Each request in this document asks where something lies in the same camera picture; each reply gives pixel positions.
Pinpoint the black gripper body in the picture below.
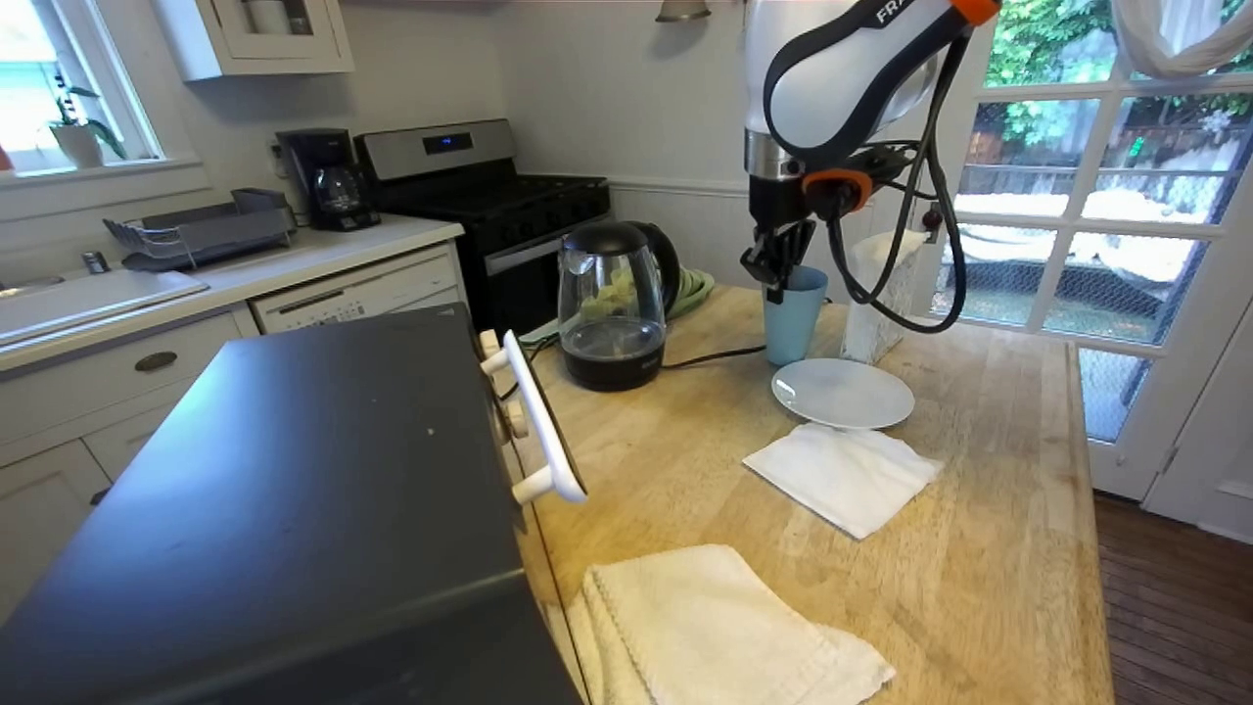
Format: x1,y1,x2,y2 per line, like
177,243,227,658
747,175,824,257

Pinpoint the blue plastic cup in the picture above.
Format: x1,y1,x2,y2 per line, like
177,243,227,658
758,266,834,369

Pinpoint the white cylindrical container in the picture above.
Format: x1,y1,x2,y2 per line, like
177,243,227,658
836,231,945,369

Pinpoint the white round plate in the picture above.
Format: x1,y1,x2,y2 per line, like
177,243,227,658
767,358,918,433

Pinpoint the glass electric kettle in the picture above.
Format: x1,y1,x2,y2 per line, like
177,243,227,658
552,218,680,393

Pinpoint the white paper napkin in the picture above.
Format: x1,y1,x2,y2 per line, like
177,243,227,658
740,418,947,546

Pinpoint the black stainless kitchen stove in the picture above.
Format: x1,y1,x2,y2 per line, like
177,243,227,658
352,116,616,337

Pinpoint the cream folded towel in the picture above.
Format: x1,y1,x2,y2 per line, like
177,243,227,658
566,540,901,705

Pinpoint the white glass pane door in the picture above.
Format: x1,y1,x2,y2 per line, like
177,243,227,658
945,0,1253,546

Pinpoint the white curtain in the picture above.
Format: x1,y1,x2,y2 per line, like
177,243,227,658
1108,0,1253,87

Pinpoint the black coffee maker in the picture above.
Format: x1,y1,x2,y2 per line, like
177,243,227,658
268,124,383,234

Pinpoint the grey dish rack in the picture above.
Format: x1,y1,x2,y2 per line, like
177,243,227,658
101,183,300,275

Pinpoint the white kitchen counter cabinet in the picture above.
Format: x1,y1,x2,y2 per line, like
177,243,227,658
0,210,468,617

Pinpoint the white framed kitchen window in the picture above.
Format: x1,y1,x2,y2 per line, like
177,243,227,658
0,0,199,188

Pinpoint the potted plant white pot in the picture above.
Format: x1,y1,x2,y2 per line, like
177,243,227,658
45,62,129,171

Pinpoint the black kettle power cable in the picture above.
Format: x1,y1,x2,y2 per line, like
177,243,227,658
659,341,772,375

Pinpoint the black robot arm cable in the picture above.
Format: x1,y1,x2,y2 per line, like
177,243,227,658
824,36,969,337

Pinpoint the metal wall lamp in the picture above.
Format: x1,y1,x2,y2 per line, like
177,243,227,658
650,0,717,26

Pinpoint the white oven door handle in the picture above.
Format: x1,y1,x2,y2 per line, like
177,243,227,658
501,324,590,509

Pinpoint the white wall cabinet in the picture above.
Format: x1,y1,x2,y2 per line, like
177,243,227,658
154,0,358,87

